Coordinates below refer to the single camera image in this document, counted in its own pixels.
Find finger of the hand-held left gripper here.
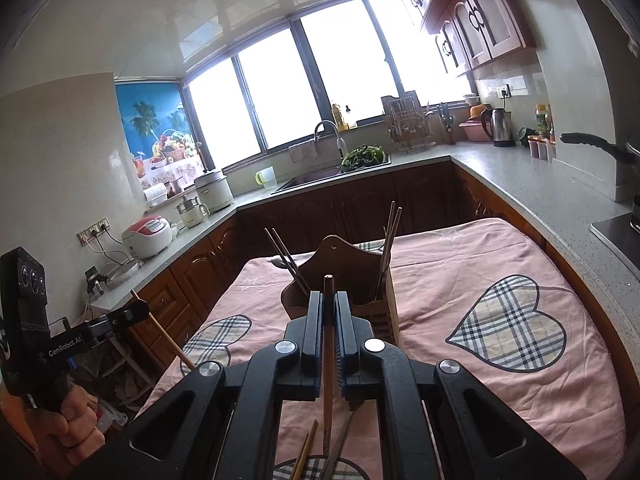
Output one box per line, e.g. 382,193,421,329
102,299,151,334

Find red floral wooden chopstick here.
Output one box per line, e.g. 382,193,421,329
322,275,336,455

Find metal dish rack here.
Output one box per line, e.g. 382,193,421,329
381,91,439,155

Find red and white rice cooker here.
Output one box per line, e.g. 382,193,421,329
122,215,176,260

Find wooden wall cabinets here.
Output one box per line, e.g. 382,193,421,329
382,0,539,79

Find seasoning bottles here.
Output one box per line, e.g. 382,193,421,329
534,104,556,138

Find black pan handle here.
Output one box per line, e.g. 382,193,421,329
560,132,640,167

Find steel cooktop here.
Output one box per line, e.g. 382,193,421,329
590,210,640,267

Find large white cooker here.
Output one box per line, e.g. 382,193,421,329
194,169,236,214

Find black charger device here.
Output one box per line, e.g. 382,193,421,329
84,267,109,296

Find curved kitchen faucet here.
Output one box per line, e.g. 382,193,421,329
313,120,349,159

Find tropical beach wall poster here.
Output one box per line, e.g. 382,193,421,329
115,82,208,192

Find metal fork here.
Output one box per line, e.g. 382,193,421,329
320,404,361,480

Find pink basin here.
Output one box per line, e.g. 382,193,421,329
459,119,493,142

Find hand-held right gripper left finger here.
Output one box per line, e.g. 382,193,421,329
70,291,325,480

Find pink tablecloth with plaid hearts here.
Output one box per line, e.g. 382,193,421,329
135,217,629,480

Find wooden utensil holder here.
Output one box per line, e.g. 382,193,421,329
279,235,401,347

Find kitchen window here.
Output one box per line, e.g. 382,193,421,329
182,0,479,171

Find kitchen sink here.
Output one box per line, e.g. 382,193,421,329
270,152,392,196

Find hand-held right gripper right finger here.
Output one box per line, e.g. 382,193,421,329
334,291,589,480

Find white paper towel roll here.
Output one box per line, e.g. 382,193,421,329
142,182,169,207

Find wall socket strip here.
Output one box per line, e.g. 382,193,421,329
76,216,111,247

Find green vegetables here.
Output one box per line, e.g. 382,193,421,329
340,145,387,170

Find steel electric kettle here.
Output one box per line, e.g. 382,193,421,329
481,107,517,148

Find person's left hand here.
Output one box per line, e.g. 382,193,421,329
25,385,109,480

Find grey dish cloth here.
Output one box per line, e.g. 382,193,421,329
288,141,320,164

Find metal chopstick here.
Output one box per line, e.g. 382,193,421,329
264,229,307,295
271,228,313,295

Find knife block with utensils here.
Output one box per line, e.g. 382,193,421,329
437,102,459,146

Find power cable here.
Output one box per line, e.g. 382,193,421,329
82,239,132,267

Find row of spice jars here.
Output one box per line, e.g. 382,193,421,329
527,135,557,162

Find small white electric pot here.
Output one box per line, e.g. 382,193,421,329
175,194,211,229

